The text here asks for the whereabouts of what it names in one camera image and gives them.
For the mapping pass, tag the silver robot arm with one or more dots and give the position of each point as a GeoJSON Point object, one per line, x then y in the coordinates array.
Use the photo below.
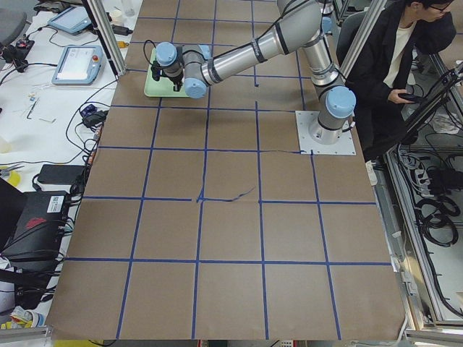
{"type": "Point", "coordinates": [192, 69]}

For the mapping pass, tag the person in black jacket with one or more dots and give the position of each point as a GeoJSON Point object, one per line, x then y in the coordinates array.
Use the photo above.
{"type": "Point", "coordinates": [380, 73]}

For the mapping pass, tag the light green tray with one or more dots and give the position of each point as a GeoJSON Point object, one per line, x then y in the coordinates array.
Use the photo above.
{"type": "Point", "coordinates": [159, 88]}

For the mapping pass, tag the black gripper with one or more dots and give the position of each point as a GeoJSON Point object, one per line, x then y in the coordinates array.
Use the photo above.
{"type": "Point", "coordinates": [176, 79]}

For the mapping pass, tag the aluminium frame post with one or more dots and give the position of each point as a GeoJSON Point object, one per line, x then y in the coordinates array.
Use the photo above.
{"type": "Point", "coordinates": [104, 31]}

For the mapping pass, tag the near teach pendant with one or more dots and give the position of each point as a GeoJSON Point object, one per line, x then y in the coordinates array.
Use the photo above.
{"type": "Point", "coordinates": [78, 65]}

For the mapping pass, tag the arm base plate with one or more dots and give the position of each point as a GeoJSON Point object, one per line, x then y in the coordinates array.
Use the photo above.
{"type": "Point", "coordinates": [315, 140]}

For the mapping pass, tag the black computer case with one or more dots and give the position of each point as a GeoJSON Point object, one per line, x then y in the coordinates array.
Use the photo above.
{"type": "Point", "coordinates": [39, 231]}

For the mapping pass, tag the far teach pendant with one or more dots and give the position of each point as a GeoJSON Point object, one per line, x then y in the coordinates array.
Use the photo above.
{"type": "Point", "coordinates": [72, 20]}

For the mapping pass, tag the teach pendant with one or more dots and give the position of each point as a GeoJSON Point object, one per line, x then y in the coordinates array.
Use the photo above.
{"type": "Point", "coordinates": [72, 20]}
{"type": "Point", "coordinates": [78, 65]}

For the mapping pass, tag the black power adapter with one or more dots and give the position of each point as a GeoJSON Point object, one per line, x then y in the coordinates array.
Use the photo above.
{"type": "Point", "coordinates": [59, 174]}

